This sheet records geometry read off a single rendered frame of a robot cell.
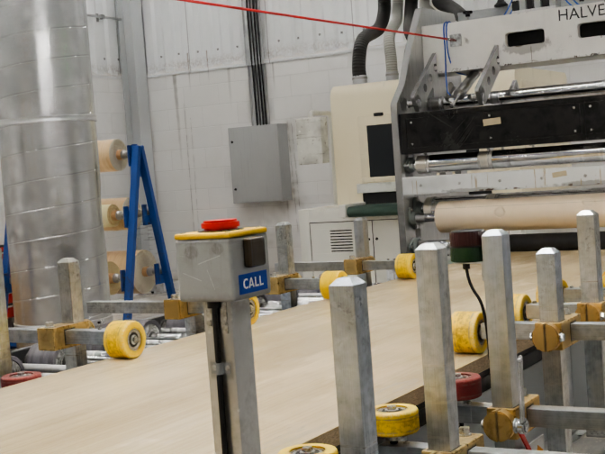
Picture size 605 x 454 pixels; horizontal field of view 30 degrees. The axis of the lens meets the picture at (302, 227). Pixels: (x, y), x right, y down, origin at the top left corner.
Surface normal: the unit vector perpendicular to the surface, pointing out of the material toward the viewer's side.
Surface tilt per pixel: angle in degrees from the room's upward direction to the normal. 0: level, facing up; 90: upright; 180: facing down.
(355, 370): 90
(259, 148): 90
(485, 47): 90
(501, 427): 90
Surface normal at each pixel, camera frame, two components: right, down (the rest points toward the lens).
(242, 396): 0.86, -0.04
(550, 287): -0.52, 0.08
